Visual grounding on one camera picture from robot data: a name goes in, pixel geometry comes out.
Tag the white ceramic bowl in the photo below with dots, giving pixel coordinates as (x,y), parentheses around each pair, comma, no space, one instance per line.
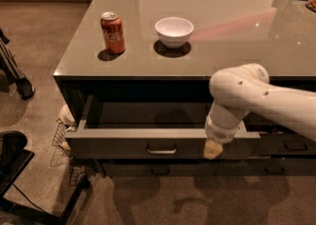
(174,32)

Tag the orange soda can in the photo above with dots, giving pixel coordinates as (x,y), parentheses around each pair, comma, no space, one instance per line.
(112,28)

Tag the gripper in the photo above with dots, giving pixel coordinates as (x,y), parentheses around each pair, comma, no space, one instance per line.
(221,132)

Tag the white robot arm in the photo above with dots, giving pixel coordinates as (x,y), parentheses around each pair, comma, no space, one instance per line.
(238,91)

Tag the white bag in basket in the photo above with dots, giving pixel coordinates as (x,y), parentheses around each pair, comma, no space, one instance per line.
(66,117)

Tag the black tripod leg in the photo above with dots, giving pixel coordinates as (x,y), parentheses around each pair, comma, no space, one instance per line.
(14,74)

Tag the wire basket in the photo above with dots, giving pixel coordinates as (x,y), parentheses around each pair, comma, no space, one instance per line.
(62,155)

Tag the dark counter cabinet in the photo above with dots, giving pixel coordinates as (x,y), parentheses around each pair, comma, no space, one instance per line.
(278,34)

